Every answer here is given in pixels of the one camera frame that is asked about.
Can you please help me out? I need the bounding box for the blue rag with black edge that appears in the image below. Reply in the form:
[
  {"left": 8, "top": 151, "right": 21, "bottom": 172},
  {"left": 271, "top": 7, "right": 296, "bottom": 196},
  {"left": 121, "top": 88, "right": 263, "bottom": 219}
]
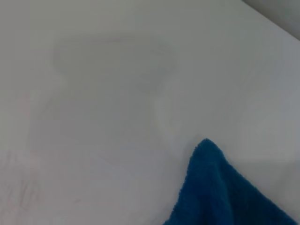
[{"left": 163, "top": 138, "right": 298, "bottom": 225}]

